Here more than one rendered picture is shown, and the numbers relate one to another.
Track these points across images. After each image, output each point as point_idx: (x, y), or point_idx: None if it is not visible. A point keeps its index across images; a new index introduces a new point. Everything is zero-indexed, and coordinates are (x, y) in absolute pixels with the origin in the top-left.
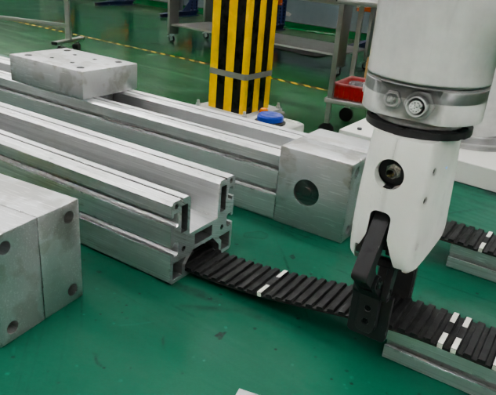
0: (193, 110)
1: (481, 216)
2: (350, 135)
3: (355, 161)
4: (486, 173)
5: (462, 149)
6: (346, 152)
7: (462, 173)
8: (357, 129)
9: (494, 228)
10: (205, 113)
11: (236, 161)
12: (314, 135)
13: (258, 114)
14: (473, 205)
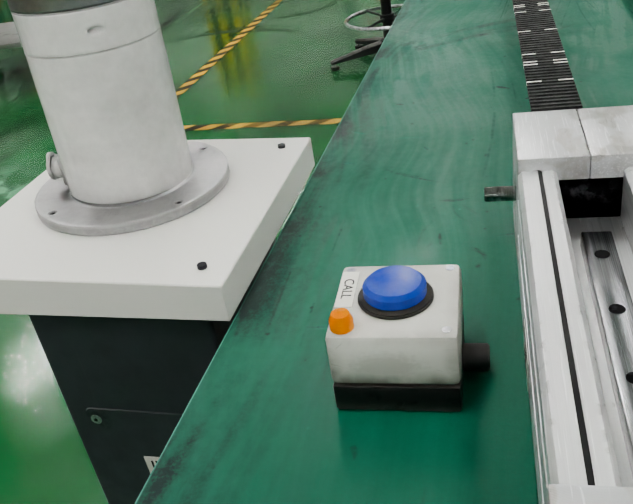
0: (585, 329)
1: (411, 165)
2: (516, 135)
3: (628, 106)
4: (303, 159)
5: (231, 175)
6: (601, 118)
7: (296, 181)
8: (206, 268)
9: (437, 155)
10: (580, 305)
11: None
12: (565, 151)
13: (412, 295)
14: (379, 174)
